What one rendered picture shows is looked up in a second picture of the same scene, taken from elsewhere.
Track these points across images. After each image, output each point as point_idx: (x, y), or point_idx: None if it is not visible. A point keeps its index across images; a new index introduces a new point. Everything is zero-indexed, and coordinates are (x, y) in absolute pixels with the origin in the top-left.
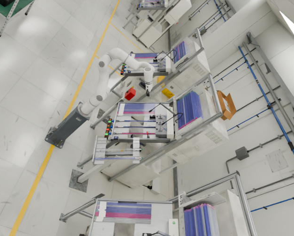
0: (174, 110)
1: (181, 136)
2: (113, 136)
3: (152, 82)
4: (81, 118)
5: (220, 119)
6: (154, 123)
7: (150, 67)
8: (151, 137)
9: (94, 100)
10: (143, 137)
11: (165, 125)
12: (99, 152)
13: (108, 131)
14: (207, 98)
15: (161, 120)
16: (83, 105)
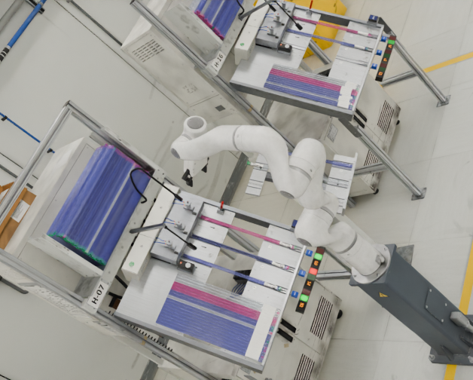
0: (123, 253)
1: None
2: None
3: None
4: None
5: (35, 191)
6: (189, 248)
7: (181, 139)
8: (213, 209)
9: (341, 222)
10: (230, 214)
11: (171, 218)
12: (342, 179)
13: (311, 264)
14: (28, 225)
15: (171, 236)
16: (373, 250)
